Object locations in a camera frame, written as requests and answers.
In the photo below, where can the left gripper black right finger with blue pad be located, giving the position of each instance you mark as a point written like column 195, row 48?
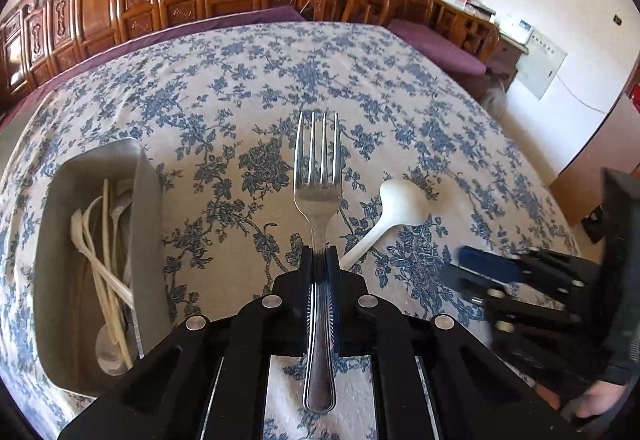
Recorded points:
column 433, row 379

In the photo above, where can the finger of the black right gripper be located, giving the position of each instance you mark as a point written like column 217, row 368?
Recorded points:
column 500, row 268
column 472, row 287

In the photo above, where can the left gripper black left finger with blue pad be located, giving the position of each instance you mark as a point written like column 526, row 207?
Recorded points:
column 206, row 379

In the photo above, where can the steel spoon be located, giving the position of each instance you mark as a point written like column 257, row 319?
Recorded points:
column 108, row 354

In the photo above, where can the white ceramic soup spoon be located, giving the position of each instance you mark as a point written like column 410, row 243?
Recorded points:
column 403, row 204

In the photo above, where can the steel fork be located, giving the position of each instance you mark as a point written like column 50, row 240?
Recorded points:
column 317, row 196

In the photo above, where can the beige wooden spoon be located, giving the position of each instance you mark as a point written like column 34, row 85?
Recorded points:
column 119, row 201

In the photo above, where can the white plastic fork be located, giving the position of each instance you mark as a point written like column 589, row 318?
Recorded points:
column 82, row 239

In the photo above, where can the wooden chopstick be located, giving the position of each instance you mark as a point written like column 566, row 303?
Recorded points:
column 119, row 335

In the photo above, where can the person's right hand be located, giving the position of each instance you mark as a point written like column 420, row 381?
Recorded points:
column 597, row 400

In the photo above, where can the grey metal tray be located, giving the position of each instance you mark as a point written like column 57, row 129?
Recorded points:
column 99, row 300

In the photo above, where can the wooden side bench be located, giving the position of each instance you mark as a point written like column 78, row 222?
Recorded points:
column 476, row 36

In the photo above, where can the purple side cushion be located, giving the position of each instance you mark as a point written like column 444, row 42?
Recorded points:
column 446, row 55

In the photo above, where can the blue floral tablecloth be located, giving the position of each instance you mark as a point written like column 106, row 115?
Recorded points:
column 216, row 113

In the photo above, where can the purple bench cushion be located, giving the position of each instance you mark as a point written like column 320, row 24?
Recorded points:
column 260, row 16

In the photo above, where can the white wall panel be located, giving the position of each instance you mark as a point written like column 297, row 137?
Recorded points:
column 540, row 65

